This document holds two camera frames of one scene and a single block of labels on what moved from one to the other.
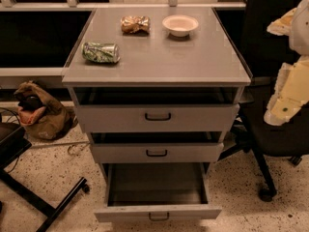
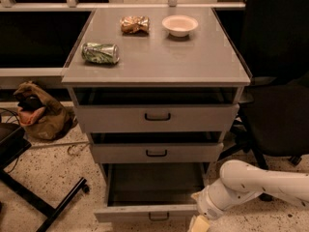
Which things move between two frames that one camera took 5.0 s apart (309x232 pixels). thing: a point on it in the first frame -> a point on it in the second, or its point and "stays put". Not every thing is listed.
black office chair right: (266, 51) stays put
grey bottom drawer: (158, 192) stays put
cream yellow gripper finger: (283, 25) -> (199, 223)
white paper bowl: (180, 25) stays put
